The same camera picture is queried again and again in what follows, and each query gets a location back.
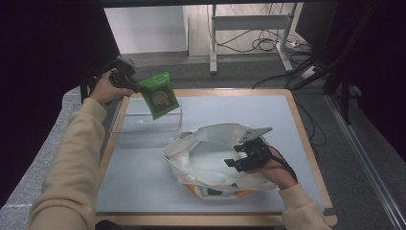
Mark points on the person's right hand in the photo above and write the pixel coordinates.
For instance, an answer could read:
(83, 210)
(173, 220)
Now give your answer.
(277, 171)

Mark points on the white power strip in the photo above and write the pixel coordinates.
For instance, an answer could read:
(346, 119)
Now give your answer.
(309, 72)

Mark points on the black curtain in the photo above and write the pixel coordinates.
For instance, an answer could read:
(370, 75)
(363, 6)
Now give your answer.
(376, 64)
(38, 48)

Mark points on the person's left hand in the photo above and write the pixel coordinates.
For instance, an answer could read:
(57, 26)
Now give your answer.
(103, 89)

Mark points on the white tote bag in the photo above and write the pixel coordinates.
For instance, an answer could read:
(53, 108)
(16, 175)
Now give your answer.
(207, 159)

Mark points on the aluminium rail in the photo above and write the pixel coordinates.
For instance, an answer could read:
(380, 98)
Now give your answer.
(367, 163)

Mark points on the white cabinet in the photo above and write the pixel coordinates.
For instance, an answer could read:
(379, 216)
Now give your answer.
(143, 28)

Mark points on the clear plastic container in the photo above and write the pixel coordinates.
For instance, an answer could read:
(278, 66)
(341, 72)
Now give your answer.
(137, 121)

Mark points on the white desk frame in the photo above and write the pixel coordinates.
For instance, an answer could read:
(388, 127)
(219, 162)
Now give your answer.
(249, 22)

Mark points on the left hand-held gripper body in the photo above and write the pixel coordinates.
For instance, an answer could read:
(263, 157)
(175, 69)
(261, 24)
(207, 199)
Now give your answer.
(123, 75)

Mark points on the green snack packet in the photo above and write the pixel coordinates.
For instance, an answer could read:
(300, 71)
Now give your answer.
(161, 96)

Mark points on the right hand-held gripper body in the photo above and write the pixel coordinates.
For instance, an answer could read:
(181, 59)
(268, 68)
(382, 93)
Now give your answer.
(261, 153)

